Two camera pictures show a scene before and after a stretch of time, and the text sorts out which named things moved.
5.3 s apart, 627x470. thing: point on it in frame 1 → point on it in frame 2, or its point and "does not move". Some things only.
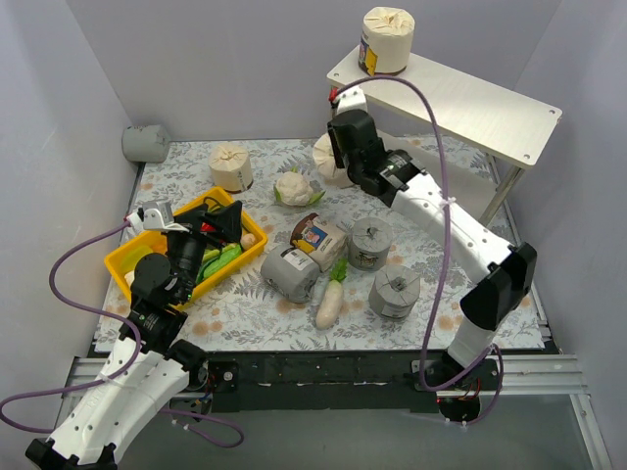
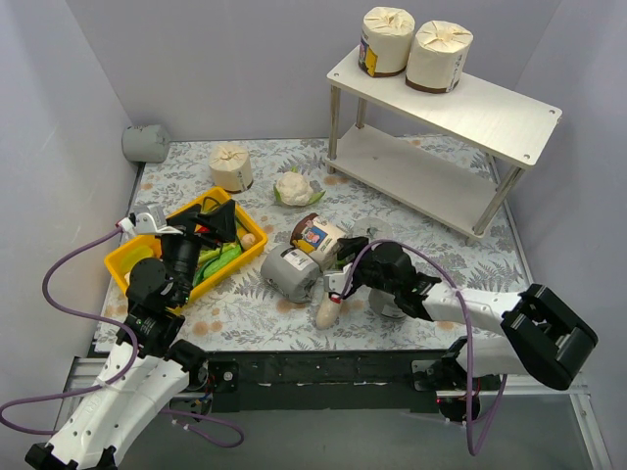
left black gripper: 197,226 does not move
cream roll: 386,41 does not move
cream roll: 230,167 does not move
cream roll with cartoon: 324,239 does not move
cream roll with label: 324,163 → 436,57
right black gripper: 340,142 → 354,250
